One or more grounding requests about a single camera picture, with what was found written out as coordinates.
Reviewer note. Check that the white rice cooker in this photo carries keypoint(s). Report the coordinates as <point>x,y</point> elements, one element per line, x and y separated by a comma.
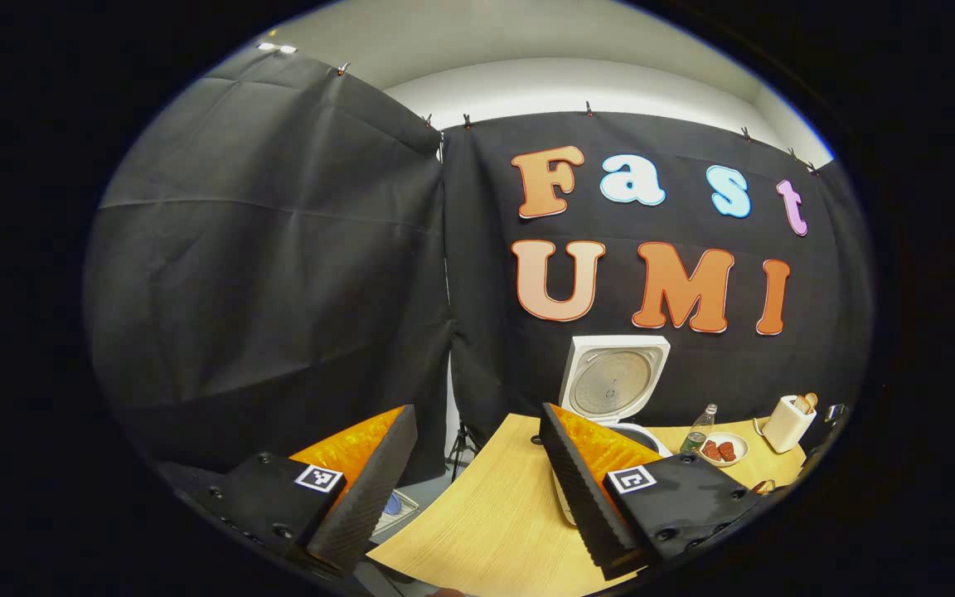
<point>614,381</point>

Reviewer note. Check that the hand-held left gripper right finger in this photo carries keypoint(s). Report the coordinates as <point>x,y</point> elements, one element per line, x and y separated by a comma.
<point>585,497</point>

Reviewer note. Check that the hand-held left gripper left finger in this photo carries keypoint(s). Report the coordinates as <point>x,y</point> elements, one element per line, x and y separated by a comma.
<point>370,497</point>

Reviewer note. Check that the black tripod stand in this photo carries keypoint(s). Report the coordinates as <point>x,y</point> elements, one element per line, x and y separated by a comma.
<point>462,439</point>

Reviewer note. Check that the white plate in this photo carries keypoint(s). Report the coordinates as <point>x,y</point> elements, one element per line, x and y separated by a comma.
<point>739,444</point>

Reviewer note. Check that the ceiling light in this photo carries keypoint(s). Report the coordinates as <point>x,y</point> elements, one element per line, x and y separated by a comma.
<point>277,48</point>

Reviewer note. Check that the black backdrop cloth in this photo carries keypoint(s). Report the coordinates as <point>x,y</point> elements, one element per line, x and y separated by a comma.
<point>278,249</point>

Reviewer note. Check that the red meat piece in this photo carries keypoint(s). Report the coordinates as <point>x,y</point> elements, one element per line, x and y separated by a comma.
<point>711,452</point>
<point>727,452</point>

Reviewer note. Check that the clear plastic bottle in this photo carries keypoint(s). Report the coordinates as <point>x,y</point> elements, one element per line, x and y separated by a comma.
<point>697,437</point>

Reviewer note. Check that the white and blue floor object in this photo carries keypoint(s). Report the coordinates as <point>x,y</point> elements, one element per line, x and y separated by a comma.
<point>399,507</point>

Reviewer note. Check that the white toaster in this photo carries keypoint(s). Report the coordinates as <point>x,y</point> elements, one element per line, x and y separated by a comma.
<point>786,427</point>

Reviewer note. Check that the toasted bread slice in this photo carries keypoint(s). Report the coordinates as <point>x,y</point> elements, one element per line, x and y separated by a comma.
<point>811,400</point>
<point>801,405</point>

